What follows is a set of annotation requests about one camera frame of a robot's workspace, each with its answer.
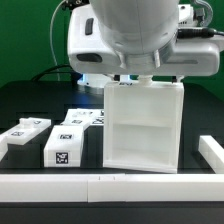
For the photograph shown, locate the white door panel with knob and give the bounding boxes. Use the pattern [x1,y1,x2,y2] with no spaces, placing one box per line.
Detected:
[2,117,51,145]

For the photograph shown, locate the white cabinet body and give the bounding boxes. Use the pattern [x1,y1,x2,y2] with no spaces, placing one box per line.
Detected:
[103,78,184,173]

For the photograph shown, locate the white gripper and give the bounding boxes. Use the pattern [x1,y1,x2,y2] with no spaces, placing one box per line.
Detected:
[67,3,220,82]

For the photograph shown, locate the white flat panel with tag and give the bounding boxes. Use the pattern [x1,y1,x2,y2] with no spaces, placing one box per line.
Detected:
[62,114,95,126]

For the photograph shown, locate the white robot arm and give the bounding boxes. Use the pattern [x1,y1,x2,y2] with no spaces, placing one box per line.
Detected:
[67,0,224,77]

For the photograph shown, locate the white left fence bar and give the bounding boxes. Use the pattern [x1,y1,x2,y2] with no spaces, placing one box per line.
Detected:
[0,135,8,161]

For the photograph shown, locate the white fence bar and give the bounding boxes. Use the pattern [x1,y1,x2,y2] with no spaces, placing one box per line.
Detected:
[198,135,224,174]
[0,135,8,161]
[0,174,224,203]

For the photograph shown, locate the white front fence bar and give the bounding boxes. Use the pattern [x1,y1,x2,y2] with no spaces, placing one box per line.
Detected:
[0,174,224,203]

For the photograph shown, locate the white block with two tags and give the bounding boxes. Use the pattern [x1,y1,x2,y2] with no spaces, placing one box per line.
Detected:
[44,125,84,167]

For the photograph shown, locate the white right fence bar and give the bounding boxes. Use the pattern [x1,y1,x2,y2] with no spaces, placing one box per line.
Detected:
[198,135,224,174]

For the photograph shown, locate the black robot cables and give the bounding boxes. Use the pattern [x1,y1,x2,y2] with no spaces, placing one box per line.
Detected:
[31,3,84,82]

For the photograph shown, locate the white tag base sheet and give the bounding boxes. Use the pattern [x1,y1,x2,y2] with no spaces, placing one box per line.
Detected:
[63,108,104,126]

